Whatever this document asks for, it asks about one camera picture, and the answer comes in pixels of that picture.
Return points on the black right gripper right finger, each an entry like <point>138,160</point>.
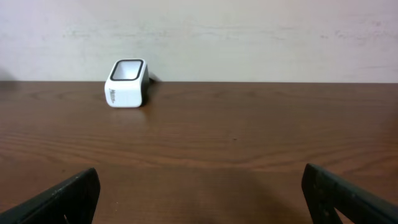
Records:
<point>327,195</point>

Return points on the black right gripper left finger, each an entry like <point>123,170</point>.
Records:
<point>72,201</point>

